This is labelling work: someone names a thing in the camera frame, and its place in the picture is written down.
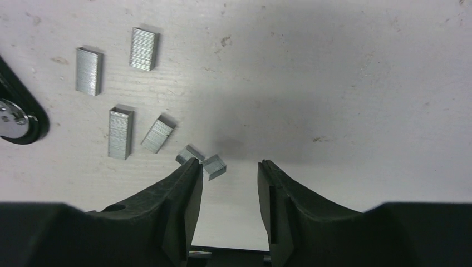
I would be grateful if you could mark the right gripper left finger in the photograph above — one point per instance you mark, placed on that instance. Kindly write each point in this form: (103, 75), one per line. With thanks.
(154, 227)

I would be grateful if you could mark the black stapler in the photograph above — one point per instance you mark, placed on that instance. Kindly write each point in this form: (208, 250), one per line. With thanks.
(23, 119)

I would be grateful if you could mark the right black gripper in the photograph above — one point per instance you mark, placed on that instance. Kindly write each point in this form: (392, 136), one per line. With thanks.
(211, 256)

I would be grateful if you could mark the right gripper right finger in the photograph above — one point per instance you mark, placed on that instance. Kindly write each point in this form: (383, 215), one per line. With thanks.
(306, 229)

